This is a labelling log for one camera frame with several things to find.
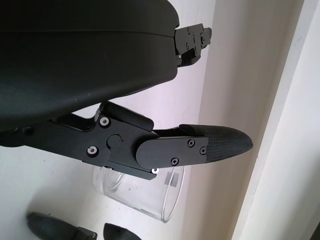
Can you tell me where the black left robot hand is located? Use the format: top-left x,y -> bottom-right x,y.
0,0 -> 254,182

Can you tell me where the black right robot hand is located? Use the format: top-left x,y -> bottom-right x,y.
26,211 -> 134,240

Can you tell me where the clear glass cup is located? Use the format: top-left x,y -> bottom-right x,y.
92,164 -> 187,224

